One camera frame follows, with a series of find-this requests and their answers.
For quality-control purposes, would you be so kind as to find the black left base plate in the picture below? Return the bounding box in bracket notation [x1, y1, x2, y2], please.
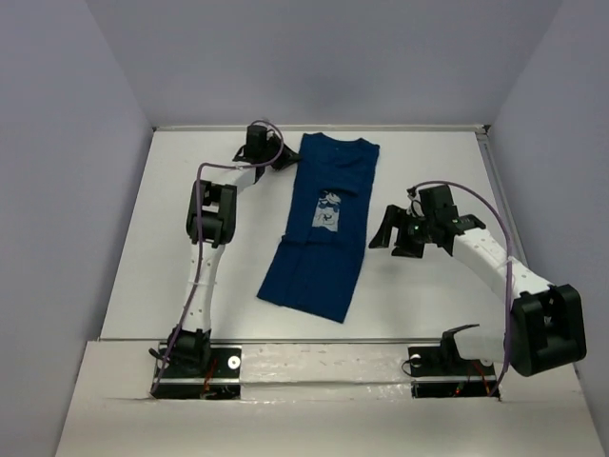
[150, 345, 242, 401]

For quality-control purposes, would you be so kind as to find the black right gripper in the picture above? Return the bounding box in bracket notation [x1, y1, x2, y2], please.
[368, 204, 436, 259]

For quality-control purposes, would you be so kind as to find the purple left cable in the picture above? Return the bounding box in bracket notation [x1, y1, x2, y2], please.
[149, 119, 285, 396]

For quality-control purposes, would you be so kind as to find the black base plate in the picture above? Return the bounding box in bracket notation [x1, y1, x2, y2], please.
[402, 346, 500, 399]
[150, 345, 242, 401]

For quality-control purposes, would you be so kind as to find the blue printed t shirt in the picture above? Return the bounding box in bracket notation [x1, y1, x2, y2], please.
[257, 133, 380, 323]

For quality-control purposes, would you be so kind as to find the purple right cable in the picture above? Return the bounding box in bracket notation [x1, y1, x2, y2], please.
[408, 179, 518, 396]

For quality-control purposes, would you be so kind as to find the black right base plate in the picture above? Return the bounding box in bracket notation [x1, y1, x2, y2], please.
[402, 346, 500, 399]

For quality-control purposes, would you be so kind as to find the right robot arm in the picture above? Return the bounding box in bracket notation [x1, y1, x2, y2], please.
[369, 181, 587, 377]

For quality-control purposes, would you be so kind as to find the purple cable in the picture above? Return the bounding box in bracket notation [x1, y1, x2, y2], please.
[408, 179, 518, 396]
[149, 119, 285, 396]

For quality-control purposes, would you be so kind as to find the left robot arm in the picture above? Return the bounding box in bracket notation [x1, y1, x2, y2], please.
[149, 120, 300, 386]

